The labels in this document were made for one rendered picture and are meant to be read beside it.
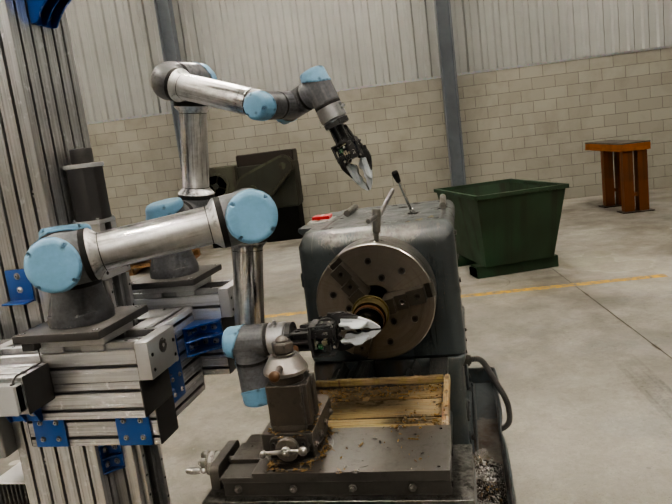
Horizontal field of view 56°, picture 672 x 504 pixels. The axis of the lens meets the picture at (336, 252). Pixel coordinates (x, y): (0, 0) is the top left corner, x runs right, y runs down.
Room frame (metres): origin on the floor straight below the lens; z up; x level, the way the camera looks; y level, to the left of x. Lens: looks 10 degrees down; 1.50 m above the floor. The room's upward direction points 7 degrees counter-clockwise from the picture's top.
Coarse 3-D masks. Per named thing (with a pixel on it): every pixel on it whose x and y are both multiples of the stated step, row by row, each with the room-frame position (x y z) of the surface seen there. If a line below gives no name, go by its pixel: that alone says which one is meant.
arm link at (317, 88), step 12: (312, 72) 1.76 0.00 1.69; (324, 72) 1.78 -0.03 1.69; (300, 84) 1.81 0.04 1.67; (312, 84) 1.76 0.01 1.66; (324, 84) 1.76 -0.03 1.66; (300, 96) 1.79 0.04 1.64; (312, 96) 1.77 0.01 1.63; (324, 96) 1.76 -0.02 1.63; (336, 96) 1.77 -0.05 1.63; (312, 108) 1.81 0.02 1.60
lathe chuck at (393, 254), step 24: (384, 240) 1.66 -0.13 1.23; (360, 264) 1.62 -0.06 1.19; (384, 264) 1.61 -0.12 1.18; (408, 264) 1.60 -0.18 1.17; (336, 288) 1.64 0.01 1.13; (384, 288) 1.61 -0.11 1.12; (432, 288) 1.62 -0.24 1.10; (408, 312) 1.60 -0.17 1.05; (432, 312) 1.59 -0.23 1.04; (384, 336) 1.61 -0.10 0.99; (408, 336) 1.60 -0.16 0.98
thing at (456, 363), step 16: (464, 320) 2.07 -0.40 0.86; (464, 352) 1.75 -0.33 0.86; (320, 368) 1.83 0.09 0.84; (336, 368) 1.82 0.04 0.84; (352, 368) 1.79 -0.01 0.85; (384, 368) 1.77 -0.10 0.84; (400, 368) 1.76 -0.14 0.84; (464, 368) 1.96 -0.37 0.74; (464, 384) 1.79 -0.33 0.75; (464, 400) 1.73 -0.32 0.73; (464, 416) 1.73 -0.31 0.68; (464, 432) 1.73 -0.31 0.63
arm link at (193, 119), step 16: (192, 64) 2.01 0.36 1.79; (192, 112) 2.02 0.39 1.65; (192, 128) 2.02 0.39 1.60; (192, 144) 2.02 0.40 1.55; (192, 160) 2.03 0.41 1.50; (208, 160) 2.08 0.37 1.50; (192, 176) 2.03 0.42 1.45; (208, 176) 2.07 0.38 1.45; (192, 192) 2.03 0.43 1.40; (208, 192) 2.05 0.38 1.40
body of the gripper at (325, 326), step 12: (288, 324) 1.40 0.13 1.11; (312, 324) 1.37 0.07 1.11; (324, 324) 1.36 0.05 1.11; (336, 324) 1.40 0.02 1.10; (288, 336) 1.36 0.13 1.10; (300, 336) 1.38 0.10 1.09; (312, 336) 1.35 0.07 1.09; (324, 336) 1.34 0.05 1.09; (336, 336) 1.39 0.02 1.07; (300, 348) 1.36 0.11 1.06; (312, 348) 1.35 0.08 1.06; (324, 348) 1.36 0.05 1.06; (336, 348) 1.36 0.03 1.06
